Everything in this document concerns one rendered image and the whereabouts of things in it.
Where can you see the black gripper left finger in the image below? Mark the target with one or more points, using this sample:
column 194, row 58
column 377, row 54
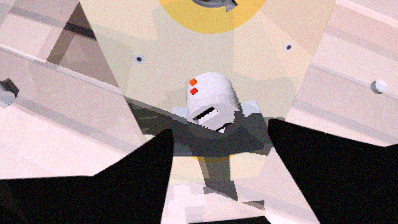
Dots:
column 130, row 191

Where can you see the grey cylinder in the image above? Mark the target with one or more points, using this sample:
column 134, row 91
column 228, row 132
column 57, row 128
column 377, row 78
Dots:
column 6, row 95

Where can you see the beige service panel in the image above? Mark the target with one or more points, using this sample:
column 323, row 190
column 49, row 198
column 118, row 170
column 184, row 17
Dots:
column 156, row 47

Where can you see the white cylinder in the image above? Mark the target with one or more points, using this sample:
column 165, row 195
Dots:
column 213, row 111

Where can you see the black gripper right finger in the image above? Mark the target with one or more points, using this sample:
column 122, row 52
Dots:
column 344, row 181

